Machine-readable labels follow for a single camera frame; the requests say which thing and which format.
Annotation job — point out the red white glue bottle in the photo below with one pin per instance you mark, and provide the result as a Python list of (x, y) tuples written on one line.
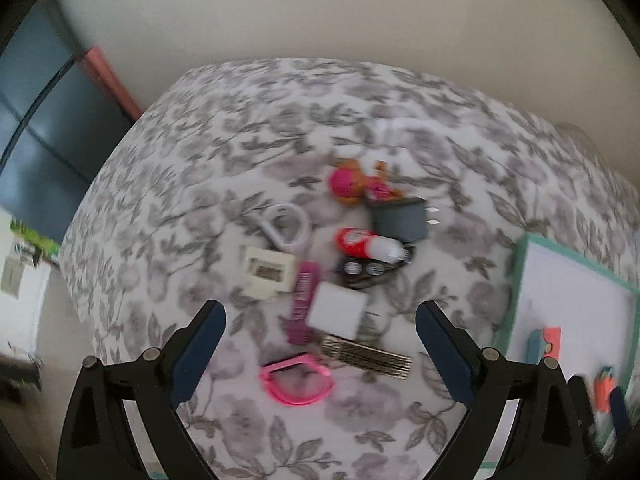
[(360, 242)]

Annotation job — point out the teal rimmed white tray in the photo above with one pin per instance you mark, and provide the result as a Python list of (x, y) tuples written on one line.
[(575, 280)]

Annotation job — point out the white charger cube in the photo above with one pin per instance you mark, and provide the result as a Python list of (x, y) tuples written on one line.
[(335, 310)]

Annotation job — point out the pink board edge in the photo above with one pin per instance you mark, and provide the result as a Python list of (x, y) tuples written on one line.
[(110, 80)]

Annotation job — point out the small orange teal toy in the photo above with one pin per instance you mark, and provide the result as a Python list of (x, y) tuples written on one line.
[(602, 390)]

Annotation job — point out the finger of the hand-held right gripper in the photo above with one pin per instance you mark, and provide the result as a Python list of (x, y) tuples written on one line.
[(582, 410), (620, 415)]

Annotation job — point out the cream rectangular box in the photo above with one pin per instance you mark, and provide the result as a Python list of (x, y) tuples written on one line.
[(255, 280)]

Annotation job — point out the floral bedspread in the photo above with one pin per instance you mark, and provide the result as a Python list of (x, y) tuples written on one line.
[(225, 135)]

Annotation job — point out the dark grey plug adapter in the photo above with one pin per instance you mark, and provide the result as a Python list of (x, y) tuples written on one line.
[(400, 220)]

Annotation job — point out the pink toy doll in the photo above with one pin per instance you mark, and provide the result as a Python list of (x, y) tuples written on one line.
[(345, 182)]

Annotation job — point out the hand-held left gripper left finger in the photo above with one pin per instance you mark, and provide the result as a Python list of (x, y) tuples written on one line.
[(200, 350)]

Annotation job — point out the green patterned object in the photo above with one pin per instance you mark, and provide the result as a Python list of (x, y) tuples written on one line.
[(35, 237)]

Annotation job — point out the purple comb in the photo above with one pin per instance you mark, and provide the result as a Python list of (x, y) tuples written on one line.
[(302, 305)]

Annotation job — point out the coral and teal toy block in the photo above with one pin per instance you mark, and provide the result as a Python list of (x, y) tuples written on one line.
[(550, 340)]

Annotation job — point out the white carabiner clip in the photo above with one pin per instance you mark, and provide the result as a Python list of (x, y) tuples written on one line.
[(300, 240)]

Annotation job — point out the pink heart glasses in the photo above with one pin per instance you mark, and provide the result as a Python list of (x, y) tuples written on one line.
[(295, 401)]

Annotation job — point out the black toy car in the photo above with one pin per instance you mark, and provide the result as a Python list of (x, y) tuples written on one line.
[(362, 271)]

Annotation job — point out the gold comb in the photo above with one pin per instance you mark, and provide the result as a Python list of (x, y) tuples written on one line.
[(365, 357)]

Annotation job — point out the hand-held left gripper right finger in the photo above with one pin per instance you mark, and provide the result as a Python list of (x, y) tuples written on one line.
[(445, 350)]

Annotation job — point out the dark cabinet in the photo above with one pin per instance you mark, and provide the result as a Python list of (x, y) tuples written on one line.
[(40, 150)]

